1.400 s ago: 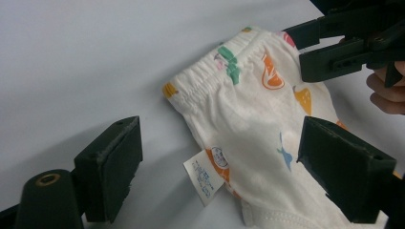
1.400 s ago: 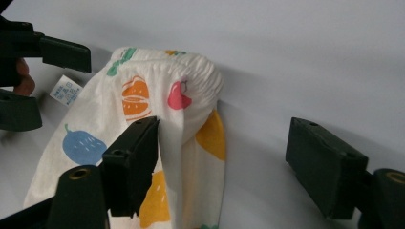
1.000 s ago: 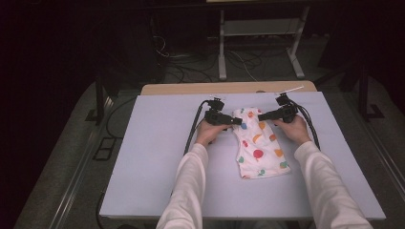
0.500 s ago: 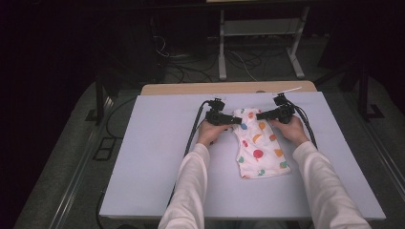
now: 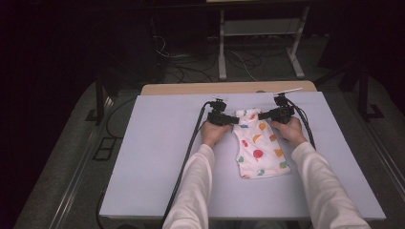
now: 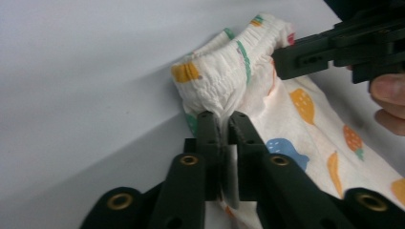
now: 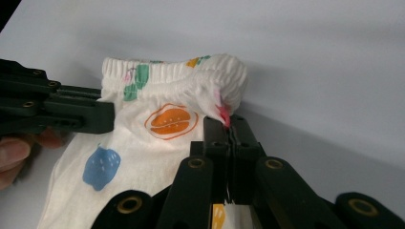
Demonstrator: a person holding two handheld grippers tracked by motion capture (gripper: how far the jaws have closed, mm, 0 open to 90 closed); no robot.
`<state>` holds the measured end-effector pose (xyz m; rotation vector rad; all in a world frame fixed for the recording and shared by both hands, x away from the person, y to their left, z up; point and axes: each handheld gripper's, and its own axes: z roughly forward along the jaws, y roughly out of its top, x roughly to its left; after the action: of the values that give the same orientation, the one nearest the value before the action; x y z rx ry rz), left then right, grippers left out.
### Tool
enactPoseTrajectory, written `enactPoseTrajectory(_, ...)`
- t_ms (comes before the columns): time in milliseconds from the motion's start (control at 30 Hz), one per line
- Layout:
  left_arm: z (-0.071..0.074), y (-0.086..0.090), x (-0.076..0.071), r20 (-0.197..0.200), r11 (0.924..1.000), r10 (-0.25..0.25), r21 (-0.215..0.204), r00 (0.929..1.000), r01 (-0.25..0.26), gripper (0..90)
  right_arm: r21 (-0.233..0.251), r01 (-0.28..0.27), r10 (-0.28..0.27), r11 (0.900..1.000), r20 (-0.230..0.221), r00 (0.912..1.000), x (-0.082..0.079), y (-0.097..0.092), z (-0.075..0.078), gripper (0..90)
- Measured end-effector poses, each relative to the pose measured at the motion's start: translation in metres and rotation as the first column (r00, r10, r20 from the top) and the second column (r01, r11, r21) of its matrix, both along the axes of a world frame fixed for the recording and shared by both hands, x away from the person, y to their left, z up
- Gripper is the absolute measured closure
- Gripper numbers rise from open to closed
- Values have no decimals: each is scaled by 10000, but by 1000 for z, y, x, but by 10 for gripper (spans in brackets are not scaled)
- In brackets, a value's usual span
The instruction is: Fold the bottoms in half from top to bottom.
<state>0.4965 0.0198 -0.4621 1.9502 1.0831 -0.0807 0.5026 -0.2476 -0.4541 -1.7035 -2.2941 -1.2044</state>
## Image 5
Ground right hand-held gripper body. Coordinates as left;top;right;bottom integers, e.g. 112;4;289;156
269;88;304;124

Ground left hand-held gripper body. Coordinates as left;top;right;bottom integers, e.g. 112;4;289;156
206;95;231;126

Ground white fruit print pants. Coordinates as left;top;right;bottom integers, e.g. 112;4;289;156
232;108;291;179

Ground person's left hand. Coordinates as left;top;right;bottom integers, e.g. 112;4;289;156
200;121;234;149

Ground person's right hand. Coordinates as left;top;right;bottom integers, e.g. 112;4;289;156
269;116;309;149

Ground dark metal stand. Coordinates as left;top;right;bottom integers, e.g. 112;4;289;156
85;71;113;126
337;61;386;122

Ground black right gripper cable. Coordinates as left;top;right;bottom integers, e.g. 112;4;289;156
286;97;317;151

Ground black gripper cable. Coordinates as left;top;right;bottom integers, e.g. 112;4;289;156
159;100;213;229
286;97;317;151

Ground white floor cable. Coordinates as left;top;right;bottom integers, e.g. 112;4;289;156
227;49;258;82

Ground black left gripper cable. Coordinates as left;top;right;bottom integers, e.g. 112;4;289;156
159;100;213;229

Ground tangle of black floor cables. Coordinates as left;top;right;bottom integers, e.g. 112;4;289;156
152;34;221;84

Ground white metal stand frame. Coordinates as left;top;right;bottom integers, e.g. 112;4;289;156
218;5;311;81

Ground black floor cable loop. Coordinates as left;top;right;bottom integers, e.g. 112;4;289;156
105;97;137;139

